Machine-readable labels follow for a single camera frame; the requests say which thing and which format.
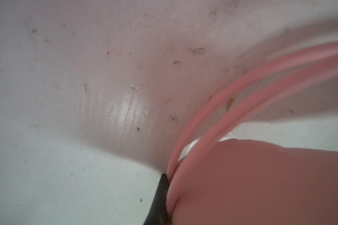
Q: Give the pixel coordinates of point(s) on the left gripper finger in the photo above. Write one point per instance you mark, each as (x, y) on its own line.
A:
(158, 214)

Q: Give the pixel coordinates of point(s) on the pink cat-ear headphones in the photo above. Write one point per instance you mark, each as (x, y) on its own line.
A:
(245, 182)

